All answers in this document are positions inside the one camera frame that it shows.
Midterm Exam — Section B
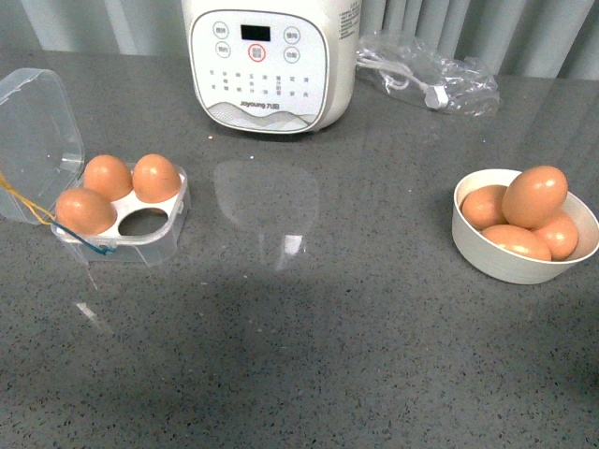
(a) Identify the clear plastic egg box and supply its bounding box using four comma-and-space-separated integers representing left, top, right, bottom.
1, 68, 191, 266

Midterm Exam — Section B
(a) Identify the white round bowl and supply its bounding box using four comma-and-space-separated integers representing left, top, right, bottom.
451, 168, 598, 284

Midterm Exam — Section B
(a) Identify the brown egg bowl right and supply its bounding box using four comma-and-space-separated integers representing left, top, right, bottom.
532, 210, 578, 261

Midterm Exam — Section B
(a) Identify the brown egg box back-left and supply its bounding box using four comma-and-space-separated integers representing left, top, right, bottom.
83, 154, 133, 202

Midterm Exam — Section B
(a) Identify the brown egg box front-left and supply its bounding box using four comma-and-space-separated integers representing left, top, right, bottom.
55, 187, 117, 236

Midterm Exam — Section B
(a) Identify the brown egg bowl front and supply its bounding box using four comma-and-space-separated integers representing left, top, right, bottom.
481, 224, 552, 261

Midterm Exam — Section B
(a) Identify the brown egg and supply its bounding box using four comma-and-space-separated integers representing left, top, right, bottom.
502, 166, 568, 228

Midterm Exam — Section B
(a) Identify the clear plastic bag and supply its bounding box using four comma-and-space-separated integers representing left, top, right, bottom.
356, 32, 501, 117

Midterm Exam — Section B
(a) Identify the white power cable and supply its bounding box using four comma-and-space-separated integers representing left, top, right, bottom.
356, 49, 449, 110

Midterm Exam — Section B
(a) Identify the brown egg box back-right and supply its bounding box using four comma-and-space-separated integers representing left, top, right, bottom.
132, 153, 182, 204

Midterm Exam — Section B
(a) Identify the brown egg bowl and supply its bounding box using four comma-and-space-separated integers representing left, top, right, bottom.
461, 184, 507, 231
481, 224, 552, 261
532, 210, 578, 261

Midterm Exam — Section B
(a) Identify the brown egg bowl left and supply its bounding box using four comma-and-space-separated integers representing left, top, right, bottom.
461, 184, 507, 231

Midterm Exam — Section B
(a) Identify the white Joyoung blender appliance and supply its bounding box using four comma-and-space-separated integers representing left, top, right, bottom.
182, 0, 361, 134

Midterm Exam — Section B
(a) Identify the yellow blue string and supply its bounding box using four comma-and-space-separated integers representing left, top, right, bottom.
0, 171, 116, 256

